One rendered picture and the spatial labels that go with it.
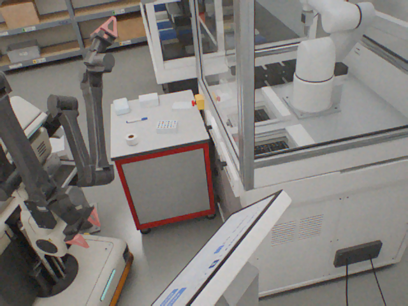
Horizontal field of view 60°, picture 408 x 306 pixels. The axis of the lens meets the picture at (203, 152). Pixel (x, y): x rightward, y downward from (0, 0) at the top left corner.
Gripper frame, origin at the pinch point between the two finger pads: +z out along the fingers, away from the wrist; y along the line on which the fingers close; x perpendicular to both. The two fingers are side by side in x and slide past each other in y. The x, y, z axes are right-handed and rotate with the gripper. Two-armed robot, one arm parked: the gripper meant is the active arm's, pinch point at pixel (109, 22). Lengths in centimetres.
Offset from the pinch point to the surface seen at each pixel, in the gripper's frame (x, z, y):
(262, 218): -46, -55, 66
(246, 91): -38, -17, 50
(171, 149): -68, -28, -42
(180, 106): -75, 5, -64
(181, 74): -76, 31, -83
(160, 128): -61, -18, -51
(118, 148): -45, -38, -59
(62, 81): -46, 47, -351
